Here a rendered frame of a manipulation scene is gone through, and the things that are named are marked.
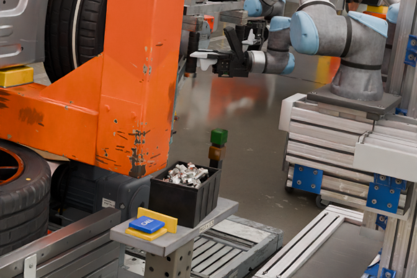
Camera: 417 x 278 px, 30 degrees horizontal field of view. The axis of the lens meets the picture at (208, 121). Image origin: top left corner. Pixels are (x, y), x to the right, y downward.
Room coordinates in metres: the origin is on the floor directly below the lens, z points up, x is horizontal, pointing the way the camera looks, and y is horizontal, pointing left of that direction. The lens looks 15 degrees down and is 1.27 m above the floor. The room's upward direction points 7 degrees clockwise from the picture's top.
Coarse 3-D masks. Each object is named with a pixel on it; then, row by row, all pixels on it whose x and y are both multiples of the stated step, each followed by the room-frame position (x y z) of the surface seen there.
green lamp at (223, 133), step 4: (216, 128) 2.23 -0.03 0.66; (220, 128) 2.24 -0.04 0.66; (212, 132) 2.21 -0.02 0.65; (216, 132) 2.20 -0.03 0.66; (220, 132) 2.20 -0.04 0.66; (224, 132) 2.21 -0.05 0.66; (212, 136) 2.21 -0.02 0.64; (216, 136) 2.20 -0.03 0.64; (220, 136) 2.20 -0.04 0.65; (224, 136) 2.21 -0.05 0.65; (212, 140) 2.21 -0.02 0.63; (216, 140) 2.20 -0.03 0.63; (220, 140) 2.20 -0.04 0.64; (224, 140) 2.21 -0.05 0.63; (220, 144) 2.20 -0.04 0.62
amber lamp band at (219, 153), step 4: (212, 148) 2.21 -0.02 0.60; (216, 148) 2.20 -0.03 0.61; (220, 148) 2.20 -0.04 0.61; (224, 148) 2.22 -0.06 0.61; (208, 152) 2.21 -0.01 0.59; (212, 152) 2.21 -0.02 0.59; (216, 152) 2.20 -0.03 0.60; (220, 152) 2.20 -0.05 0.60; (224, 152) 2.22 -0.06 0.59; (208, 156) 2.21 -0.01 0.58; (212, 156) 2.20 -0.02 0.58; (216, 156) 2.20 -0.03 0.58; (220, 156) 2.20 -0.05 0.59; (224, 156) 2.22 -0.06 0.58; (216, 160) 2.20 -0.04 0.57; (220, 160) 2.20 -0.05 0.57
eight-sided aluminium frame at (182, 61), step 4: (180, 56) 2.97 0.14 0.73; (184, 56) 2.98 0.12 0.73; (180, 60) 2.96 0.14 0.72; (184, 60) 2.99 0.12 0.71; (180, 64) 2.96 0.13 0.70; (184, 64) 2.93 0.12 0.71; (180, 68) 2.96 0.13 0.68; (184, 68) 2.92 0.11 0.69; (180, 72) 2.91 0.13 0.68; (180, 76) 2.89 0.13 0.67; (184, 76) 2.91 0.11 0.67; (180, 80) 2.88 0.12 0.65; (184, 80) 2.91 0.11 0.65; (180, 84) 2.89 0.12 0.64; (180, 88) 2.89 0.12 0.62
